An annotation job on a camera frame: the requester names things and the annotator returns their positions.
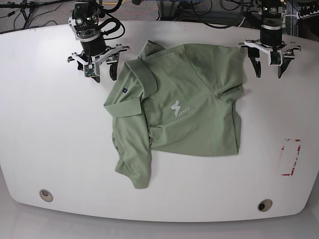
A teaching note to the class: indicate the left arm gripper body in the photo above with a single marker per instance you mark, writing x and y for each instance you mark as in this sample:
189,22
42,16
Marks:
271,40

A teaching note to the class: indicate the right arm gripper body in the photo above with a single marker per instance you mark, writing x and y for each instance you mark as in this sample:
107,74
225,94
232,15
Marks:
97,52

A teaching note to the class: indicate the green polo shirt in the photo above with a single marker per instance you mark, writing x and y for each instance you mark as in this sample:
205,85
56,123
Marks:
179,100

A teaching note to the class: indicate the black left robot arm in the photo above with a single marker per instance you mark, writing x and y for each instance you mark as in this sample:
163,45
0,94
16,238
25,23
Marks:
271,22

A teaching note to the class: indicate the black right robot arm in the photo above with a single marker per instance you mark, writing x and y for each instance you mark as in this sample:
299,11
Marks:
92,24

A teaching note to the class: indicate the white power strip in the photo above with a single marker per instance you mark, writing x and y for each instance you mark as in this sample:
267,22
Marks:
308,12

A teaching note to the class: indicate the black tripod legs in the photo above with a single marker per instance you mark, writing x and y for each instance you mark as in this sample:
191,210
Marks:
16,15

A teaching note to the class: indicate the red tape rectangle marker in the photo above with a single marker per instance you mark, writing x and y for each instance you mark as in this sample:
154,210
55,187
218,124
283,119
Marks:
289,156

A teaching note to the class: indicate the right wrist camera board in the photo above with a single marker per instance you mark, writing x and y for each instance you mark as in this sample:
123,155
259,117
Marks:
89,70

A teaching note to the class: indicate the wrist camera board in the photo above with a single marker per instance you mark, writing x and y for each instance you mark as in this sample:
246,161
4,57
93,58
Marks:
89,70
275,58

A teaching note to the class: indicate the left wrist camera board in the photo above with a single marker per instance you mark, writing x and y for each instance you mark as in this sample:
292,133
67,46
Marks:
275,58

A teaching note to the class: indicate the left table cable grommet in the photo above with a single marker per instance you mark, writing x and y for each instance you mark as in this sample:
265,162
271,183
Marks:
46,195

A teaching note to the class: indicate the table cable grommet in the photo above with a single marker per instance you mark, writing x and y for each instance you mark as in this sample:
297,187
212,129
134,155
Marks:
46,195
265,205

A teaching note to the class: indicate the right table cable grommet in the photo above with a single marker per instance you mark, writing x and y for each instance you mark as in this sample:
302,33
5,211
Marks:
265,205

